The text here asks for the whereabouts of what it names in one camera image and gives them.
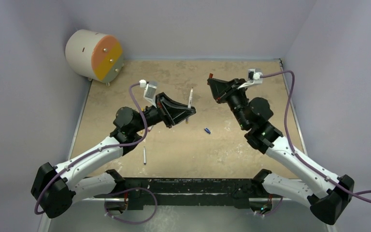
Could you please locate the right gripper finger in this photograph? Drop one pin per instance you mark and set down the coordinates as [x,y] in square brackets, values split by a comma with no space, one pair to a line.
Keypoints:
[217,84]
[218,91]

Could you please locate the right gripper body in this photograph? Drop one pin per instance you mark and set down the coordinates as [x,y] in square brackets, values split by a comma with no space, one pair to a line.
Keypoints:
[229,92]

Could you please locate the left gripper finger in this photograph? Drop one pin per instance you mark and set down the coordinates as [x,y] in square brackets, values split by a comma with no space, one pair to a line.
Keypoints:
[178,116]
[175,108]

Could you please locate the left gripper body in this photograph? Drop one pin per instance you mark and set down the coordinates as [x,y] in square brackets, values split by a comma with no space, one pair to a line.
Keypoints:
[164,115]

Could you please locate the white pen black end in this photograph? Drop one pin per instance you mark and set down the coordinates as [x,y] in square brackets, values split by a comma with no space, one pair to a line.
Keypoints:
[144,156]

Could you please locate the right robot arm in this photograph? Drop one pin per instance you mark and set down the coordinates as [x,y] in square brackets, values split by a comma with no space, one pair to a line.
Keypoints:
[323,192]

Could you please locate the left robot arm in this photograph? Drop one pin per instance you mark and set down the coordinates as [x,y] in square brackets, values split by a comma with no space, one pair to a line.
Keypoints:
[54,187]

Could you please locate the round cabinet with coloured drawers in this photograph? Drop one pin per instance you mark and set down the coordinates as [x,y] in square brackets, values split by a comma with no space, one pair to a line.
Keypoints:
[96,56]

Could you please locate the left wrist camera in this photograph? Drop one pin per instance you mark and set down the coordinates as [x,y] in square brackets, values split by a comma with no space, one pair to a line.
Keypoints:
[149,93]

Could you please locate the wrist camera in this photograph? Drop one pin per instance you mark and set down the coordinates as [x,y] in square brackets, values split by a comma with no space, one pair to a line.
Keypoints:
[254,78]
[149,93]

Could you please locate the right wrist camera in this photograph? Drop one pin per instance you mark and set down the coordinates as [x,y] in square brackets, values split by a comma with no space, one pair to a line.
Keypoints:
[254,78]

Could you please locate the black base frame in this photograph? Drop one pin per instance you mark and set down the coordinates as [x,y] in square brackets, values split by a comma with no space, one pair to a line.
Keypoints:
[240,193]

